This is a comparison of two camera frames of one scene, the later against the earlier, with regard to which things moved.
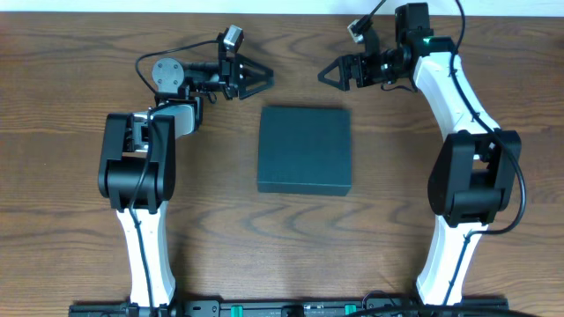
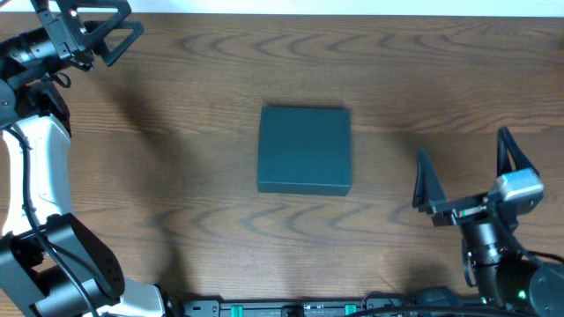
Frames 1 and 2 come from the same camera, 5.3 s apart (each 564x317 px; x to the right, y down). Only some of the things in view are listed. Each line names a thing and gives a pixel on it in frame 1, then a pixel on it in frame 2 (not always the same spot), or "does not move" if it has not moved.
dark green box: (305, 151) does not move
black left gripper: (235, 77) to (64, 42)
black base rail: (298, 307) does not move
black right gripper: (347, 63) to (431, 188)
